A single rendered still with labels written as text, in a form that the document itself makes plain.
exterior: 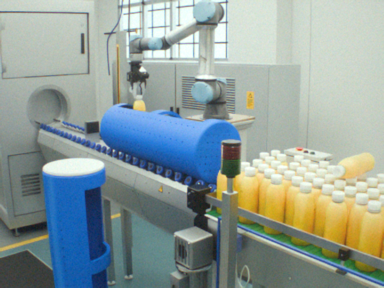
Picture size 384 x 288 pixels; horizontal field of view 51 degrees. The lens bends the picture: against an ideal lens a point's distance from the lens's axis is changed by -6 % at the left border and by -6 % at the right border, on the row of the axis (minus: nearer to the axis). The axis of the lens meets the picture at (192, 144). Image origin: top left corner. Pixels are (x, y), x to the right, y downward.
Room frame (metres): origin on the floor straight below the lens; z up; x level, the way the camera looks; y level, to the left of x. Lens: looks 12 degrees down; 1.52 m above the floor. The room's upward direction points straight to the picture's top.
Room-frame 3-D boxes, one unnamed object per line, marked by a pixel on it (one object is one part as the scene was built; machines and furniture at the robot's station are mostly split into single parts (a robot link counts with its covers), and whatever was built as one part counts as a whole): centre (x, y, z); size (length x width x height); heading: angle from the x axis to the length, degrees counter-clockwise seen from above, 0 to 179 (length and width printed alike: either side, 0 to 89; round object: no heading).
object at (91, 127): (2.83, 0.67, 1.00); 0.10 x 0.04 x 0.15; 129
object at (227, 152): (1.27, -0.12, 1.23); 0.06 x 0.06 x 0.04
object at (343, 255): (1.09, -0.44, 0.94); 0.03 x 0.02 x 0.08; 39
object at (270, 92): (4.34, -0.01, 0.72); 2.15 x 0.54 x 1.45; 45
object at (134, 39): (2.48, 0.32, 1.58); 0.09 x 0.08 x 0.11; 63
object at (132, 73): (2.49, 0.33, 1.42); 0.09 x 0.08 x 0.12; 39
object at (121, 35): (3.16, 0.52, 0.85); 0.06 x 0.06 x 1.70; 39
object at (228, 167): (1.27, -0.12, 1.18); 0.06 x 0.06 x 0.05
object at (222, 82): (2.40, -0.13, 1.33); 0.13 x 0.12 x 0.14; 153
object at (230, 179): (1.27, -0.12, 1.18); 0.06 x 0.06 x 0.16
